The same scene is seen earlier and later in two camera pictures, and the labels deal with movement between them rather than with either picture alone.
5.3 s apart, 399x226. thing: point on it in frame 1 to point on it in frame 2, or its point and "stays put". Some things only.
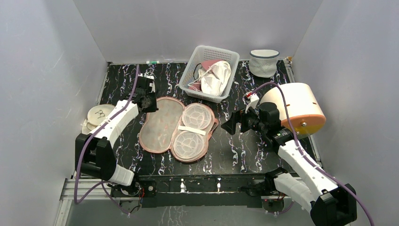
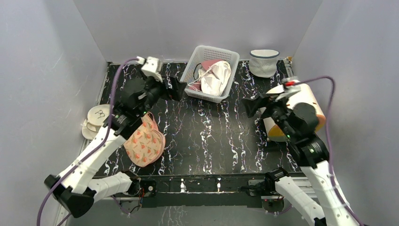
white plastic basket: x=211 y=74 stays put
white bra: x=213 y=78 stays put
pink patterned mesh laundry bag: x=169 y=125 to x=147 y=144
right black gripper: x=242 y=121 to x=266 y=105
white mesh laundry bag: x=263 y=62 stays put
